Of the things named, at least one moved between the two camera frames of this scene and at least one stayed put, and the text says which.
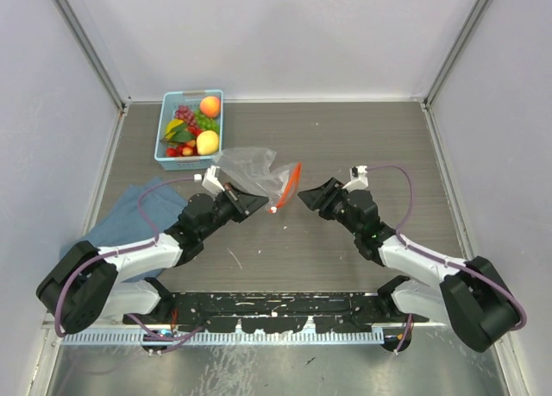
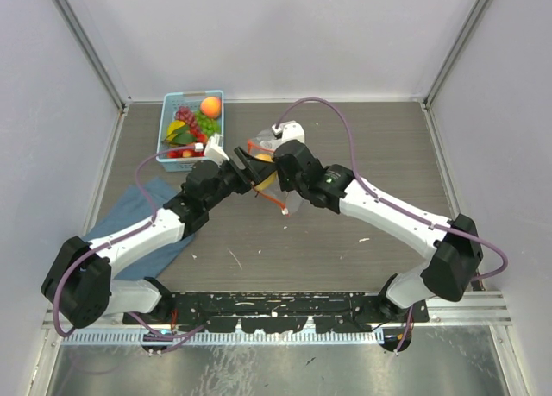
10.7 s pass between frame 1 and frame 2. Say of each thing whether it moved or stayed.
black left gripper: moved
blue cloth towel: stayed
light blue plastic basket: stayed
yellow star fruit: stayed
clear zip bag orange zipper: moved
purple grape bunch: stayed
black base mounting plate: stayed
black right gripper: moved
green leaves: stayed
